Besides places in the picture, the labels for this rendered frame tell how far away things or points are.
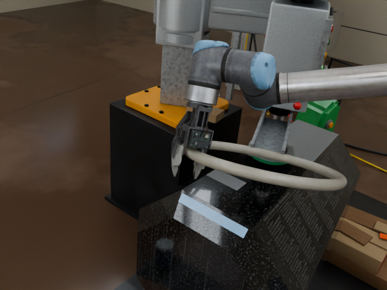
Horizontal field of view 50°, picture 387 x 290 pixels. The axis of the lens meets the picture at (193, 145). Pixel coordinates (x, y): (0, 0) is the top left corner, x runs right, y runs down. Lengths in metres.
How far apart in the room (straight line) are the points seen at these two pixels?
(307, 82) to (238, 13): 1.20
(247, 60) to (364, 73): 0.32
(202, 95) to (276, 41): 0.67
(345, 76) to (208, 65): 0.36
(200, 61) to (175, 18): 1.19
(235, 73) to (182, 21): 1.23
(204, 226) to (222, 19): 1.18
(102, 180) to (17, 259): 0.89
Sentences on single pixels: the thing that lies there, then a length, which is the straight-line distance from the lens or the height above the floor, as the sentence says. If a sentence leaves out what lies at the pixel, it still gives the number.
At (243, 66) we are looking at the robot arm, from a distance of 1.06.
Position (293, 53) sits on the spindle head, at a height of 1.37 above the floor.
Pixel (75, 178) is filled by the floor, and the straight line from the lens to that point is 3.23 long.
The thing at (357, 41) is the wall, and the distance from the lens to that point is 6.79.
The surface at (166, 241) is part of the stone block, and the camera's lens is 1.79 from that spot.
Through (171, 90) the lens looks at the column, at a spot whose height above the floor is 0.88.
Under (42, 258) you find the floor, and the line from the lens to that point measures 2.63.
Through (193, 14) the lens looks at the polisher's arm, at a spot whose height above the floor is 1.34.
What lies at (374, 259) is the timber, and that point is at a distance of 2.63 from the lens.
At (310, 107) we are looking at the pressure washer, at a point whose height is 0.50.
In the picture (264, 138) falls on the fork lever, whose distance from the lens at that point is 1.61.
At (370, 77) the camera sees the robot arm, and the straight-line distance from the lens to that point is 1.18.
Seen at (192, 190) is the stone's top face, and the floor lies 0.83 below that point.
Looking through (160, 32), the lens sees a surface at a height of 1.22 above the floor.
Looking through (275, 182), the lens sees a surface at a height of 1.27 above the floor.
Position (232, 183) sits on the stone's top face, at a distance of 1.77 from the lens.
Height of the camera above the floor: 1.83
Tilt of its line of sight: 30 degrees down
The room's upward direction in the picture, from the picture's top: 6 degrees clockwise
